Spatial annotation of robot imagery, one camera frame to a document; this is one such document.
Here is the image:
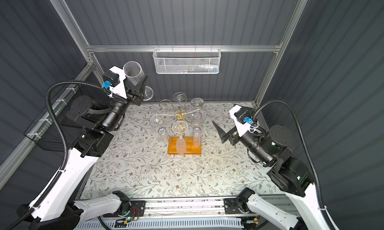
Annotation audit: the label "black corrugated cable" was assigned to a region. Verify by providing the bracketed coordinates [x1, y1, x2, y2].
[251, 99, 338, 230]
[4, 79, 128, 230]

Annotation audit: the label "left black corrugated cable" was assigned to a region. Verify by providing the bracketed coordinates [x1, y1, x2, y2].
[4, 79, 128, 230]

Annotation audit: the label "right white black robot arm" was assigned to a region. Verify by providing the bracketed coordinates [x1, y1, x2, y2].
[214, 123, 338, 230]

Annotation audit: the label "floral table mat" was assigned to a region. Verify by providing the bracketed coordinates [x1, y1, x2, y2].
[81, 103, 280, 199]

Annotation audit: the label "right black corrugated cable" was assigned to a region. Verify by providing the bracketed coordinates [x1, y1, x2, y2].
[251, 99, 338, 230]

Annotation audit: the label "orange wooden rack base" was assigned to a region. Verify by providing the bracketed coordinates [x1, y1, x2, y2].
[168, 137, 202, 155]

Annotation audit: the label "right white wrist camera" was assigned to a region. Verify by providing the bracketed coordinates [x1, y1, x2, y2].
[229, 105, 256, 137]

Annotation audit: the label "clear wine glass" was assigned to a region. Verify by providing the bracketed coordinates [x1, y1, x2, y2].
[172, 120, 188, 155]
[191, 98, 205, 109]
[173, 92, 187, 103]
[191, 112, 203, 148]
[123, 61, 154, 102]
[150, 114, 170, 145]

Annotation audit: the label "gold wire glass rack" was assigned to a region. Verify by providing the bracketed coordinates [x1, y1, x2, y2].
[159, 99, 203, 136]

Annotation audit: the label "items in white basket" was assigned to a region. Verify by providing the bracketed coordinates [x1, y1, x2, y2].
[176, 65, 219, 74]

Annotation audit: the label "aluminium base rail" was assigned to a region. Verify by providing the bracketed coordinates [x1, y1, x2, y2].
[74, 195, 304, 230]

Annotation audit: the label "white wire mesh basket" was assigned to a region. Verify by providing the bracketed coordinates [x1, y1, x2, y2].
[153, 49, 222, 75]

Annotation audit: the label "black wire mesh basket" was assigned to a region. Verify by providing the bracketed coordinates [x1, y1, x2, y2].
[23, 78, 109, 154]

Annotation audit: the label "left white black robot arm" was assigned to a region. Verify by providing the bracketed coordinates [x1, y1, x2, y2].
[10, 73, 148, 230]

